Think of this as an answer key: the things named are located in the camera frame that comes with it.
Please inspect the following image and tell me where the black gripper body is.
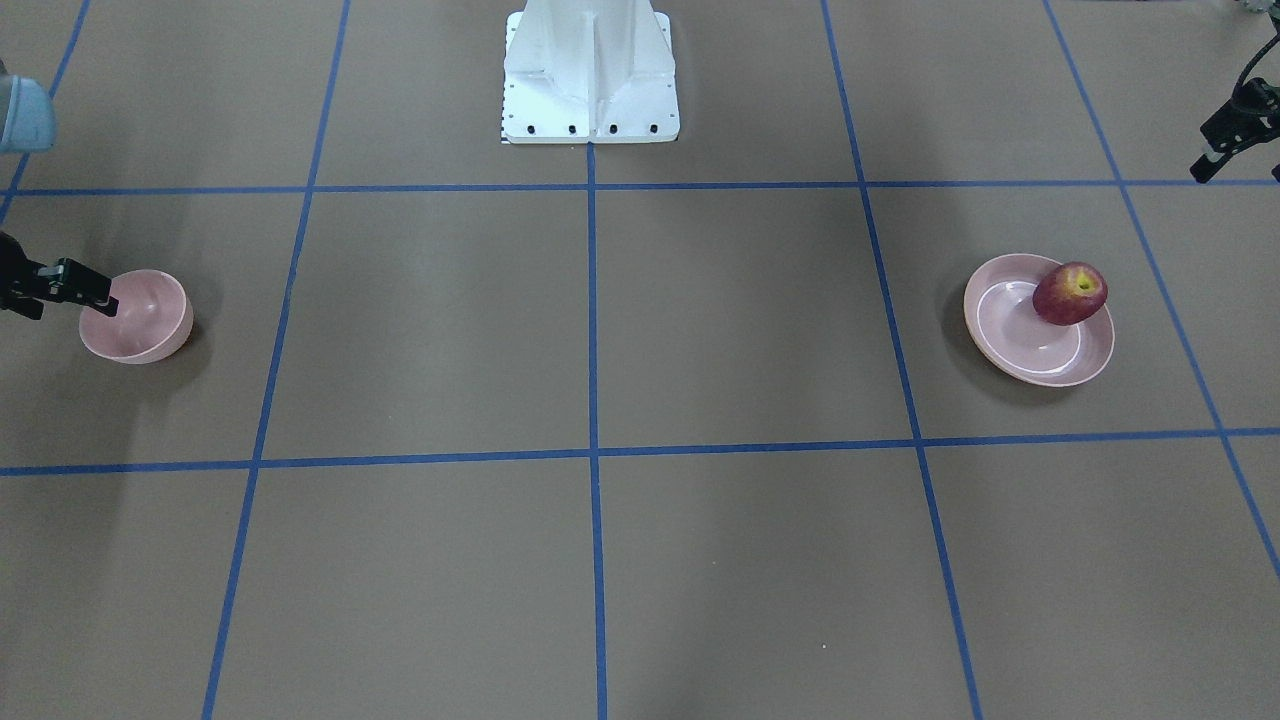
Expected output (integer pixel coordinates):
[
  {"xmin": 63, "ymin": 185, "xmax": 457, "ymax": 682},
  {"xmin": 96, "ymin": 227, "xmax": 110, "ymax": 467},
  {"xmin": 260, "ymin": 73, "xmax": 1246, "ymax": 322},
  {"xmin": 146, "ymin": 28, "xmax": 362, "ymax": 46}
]
[{"xmin": 1, "ymin": 232, "xmax": 56, "ymax": 322}]

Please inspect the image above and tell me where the pink bowl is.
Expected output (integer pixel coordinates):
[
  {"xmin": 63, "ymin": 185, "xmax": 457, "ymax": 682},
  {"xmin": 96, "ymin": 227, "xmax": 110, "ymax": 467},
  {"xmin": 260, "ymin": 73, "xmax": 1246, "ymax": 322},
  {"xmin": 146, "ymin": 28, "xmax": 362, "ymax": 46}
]
[{"xmin": 78, "ymin": 269, "xmax": 195, "ymax": 365}]

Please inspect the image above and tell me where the red yellow apple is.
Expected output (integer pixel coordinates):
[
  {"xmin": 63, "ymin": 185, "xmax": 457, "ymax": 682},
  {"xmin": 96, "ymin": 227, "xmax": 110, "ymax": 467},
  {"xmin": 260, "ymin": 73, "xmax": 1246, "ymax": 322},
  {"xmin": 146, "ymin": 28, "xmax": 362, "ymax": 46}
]
[{"xmin": 1032, "ymin": 261, "xmax": 1108, "ymax": 325}]

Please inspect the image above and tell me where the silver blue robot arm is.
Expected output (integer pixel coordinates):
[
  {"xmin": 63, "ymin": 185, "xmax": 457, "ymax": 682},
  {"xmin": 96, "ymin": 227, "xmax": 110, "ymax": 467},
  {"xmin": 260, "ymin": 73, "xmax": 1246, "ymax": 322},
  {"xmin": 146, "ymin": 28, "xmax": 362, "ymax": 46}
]
[{"xmin": 1, "ymin": 68, "xmax": 119, "ymax": 322}]

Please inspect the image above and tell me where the pink plate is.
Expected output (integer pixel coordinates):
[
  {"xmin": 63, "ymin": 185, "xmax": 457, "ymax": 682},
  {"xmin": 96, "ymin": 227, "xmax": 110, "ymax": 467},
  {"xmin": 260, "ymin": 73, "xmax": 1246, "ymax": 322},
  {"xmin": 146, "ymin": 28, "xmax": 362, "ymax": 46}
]
[{"xmin": 963, "ymin": 252, "xmax": 1116, "ymax": 387}]

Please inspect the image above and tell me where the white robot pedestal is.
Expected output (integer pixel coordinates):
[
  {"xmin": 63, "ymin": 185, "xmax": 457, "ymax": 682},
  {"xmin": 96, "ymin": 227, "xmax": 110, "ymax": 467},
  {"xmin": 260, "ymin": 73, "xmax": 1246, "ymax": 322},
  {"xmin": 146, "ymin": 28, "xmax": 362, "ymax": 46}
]
[{"xmin": 500, "ymin": 1, "xmax": 681, "ymax": 145}]

